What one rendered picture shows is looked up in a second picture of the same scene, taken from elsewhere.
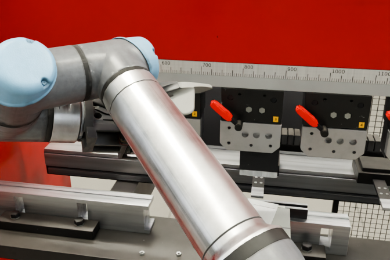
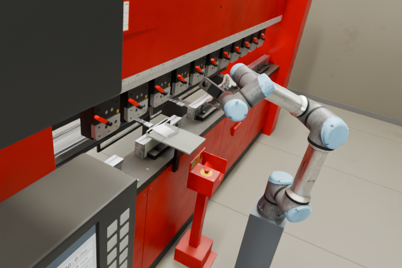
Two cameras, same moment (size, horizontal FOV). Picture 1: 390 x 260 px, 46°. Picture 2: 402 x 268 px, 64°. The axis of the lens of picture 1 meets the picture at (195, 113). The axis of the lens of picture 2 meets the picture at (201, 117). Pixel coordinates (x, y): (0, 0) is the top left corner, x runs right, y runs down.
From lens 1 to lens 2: 1.38 m
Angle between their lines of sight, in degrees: 68
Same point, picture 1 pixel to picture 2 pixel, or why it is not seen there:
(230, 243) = (304, 101)
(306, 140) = (176, 89)
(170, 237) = (131, 168)
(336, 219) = (174, 118)
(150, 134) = (277, 88)
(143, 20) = (130, 55)
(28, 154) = not seen: outside the picture
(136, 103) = not seen: hidden behind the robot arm
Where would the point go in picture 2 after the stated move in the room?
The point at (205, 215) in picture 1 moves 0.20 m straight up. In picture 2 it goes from (297, 99) to (312, 52)
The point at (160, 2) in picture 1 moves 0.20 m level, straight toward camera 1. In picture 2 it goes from (137, 43) to (183, 53)
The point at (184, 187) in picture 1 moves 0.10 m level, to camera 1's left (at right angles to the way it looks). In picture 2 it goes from (291, 96) to (289, 106)
